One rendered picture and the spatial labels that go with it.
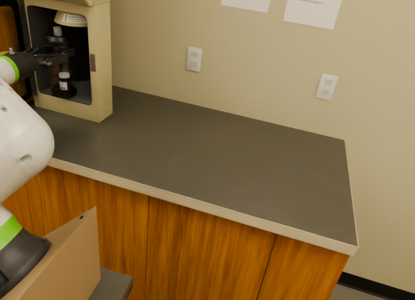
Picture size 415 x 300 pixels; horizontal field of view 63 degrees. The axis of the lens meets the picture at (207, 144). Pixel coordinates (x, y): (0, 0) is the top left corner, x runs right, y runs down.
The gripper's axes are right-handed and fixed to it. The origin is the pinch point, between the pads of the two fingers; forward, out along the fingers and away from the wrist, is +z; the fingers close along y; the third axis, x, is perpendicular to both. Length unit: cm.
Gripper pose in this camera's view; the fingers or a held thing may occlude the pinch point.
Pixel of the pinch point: (58, 50)
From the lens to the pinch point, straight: 148.9
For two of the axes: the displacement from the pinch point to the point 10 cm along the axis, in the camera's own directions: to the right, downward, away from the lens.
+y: -9.5, -2.3, 1.9
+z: 2.8, -4.7, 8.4
